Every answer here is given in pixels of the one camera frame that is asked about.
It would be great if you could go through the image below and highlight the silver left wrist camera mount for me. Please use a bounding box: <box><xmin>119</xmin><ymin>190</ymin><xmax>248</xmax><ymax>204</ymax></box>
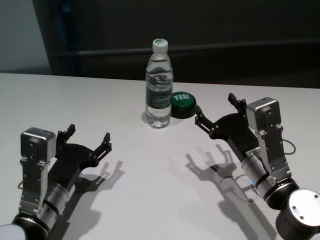
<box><xmin>19</xmin><ymin>127</ymin><xmax>57</xmax><ymax>216</ymax></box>

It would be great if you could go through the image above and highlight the thin right arm cable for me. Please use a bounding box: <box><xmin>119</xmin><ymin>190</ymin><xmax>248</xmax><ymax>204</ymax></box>
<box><xmin>281</xmin><ymin>138</ymin><xmax>296</xmax><ymax>156</ymax></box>

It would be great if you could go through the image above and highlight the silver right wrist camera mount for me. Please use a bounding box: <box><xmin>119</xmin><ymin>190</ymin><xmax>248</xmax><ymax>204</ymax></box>
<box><xmin>246</xmin><ymin>96</ymin><xmax>292</xmax><ymax>180</ymax></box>

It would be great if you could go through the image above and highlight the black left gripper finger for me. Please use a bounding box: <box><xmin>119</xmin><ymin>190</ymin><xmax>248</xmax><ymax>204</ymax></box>
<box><xmin>88</xmin><ymin>132</ymin><xmax>113</xmax><ymax>163</ymax></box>
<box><xmin>57</xmin><ymin>124</ymin><xmax>76</xmax><ymax>150</ymax></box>

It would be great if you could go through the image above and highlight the green YES push button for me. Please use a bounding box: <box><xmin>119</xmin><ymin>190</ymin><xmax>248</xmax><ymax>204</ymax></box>
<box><xmin>170</xmin><ymin>91</ymin><xmax>198</xmax><ymax>119</ymax></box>

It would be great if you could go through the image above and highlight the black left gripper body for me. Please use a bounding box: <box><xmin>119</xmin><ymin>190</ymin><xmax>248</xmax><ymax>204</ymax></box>
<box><xmin>47</xmin><ymin>143</ymin><xmax>98</xmax><ymax>188</ymax></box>

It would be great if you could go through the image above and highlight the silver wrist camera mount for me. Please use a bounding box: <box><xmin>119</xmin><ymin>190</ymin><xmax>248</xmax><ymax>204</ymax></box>
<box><xmin>19</xmin><ymin>127</ymin><xmax>57</xmax><ymax>216</ymax></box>
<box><xmin>246</xmin><ymin>96</ymin><xmax>292</xmax><ymax>180</ymax></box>

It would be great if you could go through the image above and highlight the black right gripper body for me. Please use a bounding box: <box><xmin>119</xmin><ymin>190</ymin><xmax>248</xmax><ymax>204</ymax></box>
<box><xmin>211</xmin><ymin>112</ymin><xmax>260</xmax><ymax>161</ymax></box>

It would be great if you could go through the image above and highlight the clear water bottle green label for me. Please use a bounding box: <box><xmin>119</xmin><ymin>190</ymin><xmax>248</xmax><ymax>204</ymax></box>
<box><xmin>145</xmin><ymin>38</ymin><xmax>174</xmax><ymax>129</ymax></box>

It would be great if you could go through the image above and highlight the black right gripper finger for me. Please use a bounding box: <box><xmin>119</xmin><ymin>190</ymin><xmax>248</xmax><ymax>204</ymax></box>
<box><xmin>227</xmin><ymin>93</ymin><xmax>247</xmax><ymax>118</ymax></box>
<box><xmin>195</xmin><ymin>105</ymin><xmax>219</xmax><ymax>140</ymax></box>

